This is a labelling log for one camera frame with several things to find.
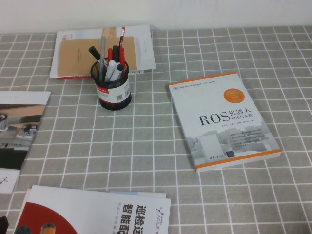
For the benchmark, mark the black pen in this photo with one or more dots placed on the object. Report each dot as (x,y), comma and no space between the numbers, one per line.
(115,53)

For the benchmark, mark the white marker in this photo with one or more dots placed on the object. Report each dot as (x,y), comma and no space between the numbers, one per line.
(111,68)

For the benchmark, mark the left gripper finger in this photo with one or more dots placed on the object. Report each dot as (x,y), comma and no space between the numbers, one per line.
(3,225)

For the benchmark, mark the white brochure with pale edge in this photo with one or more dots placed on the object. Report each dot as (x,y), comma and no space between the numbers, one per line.
(146,195)

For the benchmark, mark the ROS robot textbook orange-edged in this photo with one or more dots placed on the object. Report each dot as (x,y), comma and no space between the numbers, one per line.
(219,122)

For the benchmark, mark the white brochure with beige picture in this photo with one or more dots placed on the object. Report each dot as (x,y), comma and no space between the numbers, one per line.
(146,56)

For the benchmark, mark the grey marker with black cap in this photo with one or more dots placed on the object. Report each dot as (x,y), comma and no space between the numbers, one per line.
(118,67)

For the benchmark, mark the red and white AgileX brochure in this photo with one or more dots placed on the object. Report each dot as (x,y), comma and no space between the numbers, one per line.
(97,214)

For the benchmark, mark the red and black pencil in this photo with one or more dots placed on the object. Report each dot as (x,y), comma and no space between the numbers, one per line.
(123,35)

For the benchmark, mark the red pen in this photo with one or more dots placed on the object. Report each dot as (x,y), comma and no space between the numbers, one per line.
(110,53)
(121,56)

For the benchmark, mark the black mesh pen holder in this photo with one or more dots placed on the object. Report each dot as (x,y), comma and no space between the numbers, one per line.
(112,93)

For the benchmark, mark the grey pen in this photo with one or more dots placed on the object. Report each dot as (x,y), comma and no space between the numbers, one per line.
(103,48)

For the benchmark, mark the red-edged book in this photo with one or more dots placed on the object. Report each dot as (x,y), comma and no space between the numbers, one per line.
(73,77)

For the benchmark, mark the brochure with office photo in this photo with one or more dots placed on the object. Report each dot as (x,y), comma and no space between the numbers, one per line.
(19,122)

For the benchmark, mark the white card with small logo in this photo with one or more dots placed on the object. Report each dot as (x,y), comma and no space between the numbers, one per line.
(9,180)

